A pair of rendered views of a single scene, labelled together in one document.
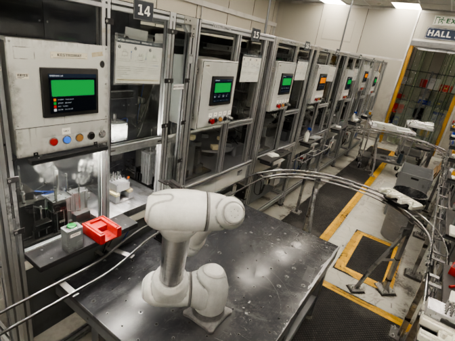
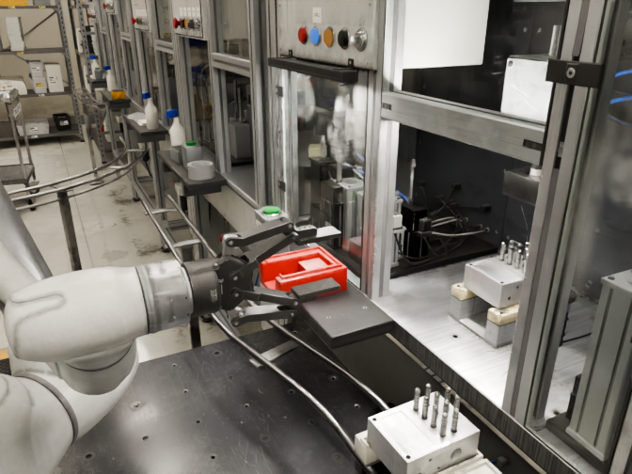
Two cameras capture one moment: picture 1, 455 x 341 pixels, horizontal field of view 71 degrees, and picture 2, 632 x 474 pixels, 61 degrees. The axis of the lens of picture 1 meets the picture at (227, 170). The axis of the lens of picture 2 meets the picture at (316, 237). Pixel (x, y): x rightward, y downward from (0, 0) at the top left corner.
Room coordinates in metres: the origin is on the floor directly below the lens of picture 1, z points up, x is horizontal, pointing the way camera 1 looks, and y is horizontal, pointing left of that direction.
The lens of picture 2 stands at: (1.96, -0.28, 1.47)
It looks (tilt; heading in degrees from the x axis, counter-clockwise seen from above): 23 degrees down; 122
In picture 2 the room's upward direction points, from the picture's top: straight up
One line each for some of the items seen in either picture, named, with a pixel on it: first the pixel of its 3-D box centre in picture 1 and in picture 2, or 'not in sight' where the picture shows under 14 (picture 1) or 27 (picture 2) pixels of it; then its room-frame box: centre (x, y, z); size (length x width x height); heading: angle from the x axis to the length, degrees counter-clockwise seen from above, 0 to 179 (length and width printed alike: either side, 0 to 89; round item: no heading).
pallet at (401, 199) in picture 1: (398, 200); not in sight; (2.63, -1.56, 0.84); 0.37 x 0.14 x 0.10; 26
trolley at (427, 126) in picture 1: (414, 141); not in sight; (7.00, -4.01, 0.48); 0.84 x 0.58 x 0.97; 156
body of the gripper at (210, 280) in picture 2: not in sight; (218, 283); (1.50, 0.21, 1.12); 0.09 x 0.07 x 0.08; 59
